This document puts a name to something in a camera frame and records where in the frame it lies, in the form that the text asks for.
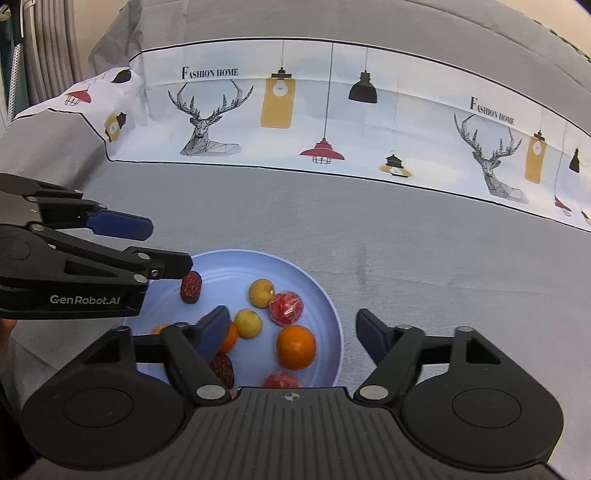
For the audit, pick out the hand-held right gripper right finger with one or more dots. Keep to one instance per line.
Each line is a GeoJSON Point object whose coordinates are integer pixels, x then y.
{"type": "Point", "coordinates": [369, 332]}

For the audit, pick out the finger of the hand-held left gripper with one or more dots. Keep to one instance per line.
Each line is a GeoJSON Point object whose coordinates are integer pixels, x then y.
{"type": "Point", "coordinates": [124, 225]}
{"type": "Point", "coordinates": [171, 265]}

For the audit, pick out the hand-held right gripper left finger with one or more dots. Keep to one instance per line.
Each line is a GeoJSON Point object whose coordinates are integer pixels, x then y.
{"type": "Point", "coordinates": [212, 332]}

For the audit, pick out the dark red jujube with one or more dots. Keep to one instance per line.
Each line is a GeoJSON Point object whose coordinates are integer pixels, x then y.
{"type": "Point", "coordinates": [190, 287]}
{"type": "Point", "coordinates": [223, 369]}

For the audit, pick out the small yellow round fruit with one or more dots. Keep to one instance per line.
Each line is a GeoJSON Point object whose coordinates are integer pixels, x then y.
{"type": "Point", "coordinates": [262, 292]}
{"type": "Point", "coordinates": [248, 323]}

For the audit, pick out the light blue round plate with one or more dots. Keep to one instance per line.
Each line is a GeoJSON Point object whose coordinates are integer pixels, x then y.
{"type": "Point", "coordinates": [221, 272]}

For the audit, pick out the plastic-wrapped orange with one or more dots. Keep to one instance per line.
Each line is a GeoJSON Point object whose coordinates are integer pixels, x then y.
{"type": "Point", "coordinates": [296, 347]}

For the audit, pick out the red plastic-wrapped fruit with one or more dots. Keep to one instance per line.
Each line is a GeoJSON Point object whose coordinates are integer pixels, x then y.
{"type": "Point", "coordinates": [281, 381]}
{"type": "Point", "coordinates": [286, 308]}

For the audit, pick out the small tangerine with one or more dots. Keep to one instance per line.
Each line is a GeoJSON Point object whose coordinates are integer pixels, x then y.
{"type": "Point", "coordinates": [229, 339]}

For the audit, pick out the grey curtain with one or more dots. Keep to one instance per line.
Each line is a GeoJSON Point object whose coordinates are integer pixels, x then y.
{"type": "Point", "coordinates": [51, 46]}

